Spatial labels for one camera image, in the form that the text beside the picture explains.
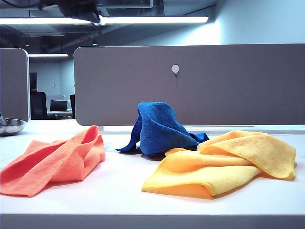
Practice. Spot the open laptop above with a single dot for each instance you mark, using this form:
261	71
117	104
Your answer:
58	105

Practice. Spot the stainless steel bowl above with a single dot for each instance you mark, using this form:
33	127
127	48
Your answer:
10	126

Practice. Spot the orange microfibre rag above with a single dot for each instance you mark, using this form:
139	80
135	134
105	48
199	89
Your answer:
47	162

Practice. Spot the wide grey desk divider panel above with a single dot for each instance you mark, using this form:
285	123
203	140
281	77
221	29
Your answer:
238	95

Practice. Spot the white divider support foot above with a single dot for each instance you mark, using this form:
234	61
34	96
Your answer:
100	128

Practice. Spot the short ceiling light strip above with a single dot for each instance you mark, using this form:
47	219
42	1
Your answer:
47	55

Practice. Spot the white hexagonal adhesive hook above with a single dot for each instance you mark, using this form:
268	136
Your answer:
175	68

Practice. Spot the narrow grey desk divider panel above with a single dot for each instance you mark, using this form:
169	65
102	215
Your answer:
12	83

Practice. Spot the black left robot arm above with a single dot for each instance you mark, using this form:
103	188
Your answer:
71	8

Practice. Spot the blue microfibre rag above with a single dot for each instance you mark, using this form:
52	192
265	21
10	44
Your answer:
157	128

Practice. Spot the yellow microfibre rag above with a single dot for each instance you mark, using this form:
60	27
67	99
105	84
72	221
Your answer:
226	171

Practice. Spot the black background screen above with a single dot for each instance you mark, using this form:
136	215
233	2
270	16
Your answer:
32	81

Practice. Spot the long ceiling light strip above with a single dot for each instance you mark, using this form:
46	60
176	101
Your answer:
155	19

